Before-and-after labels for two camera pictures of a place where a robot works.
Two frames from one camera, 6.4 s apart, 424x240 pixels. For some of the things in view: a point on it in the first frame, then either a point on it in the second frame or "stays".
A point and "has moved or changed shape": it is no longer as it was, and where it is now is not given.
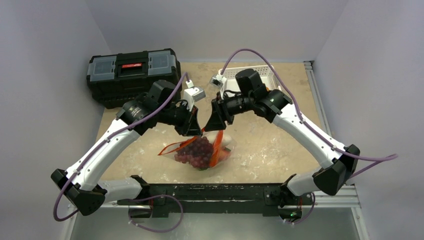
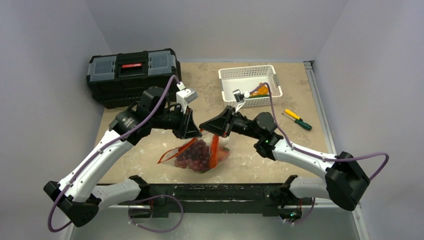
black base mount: (220, 200) stays
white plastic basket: (267, 72) stays
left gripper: (190, 126) stays
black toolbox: (115, 78) stays
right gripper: (219, 112) → (230, 121)
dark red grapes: (197, 153) has moved or changed shape
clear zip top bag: (208, 150) has moved or changed shape
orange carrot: (213, 157) stays
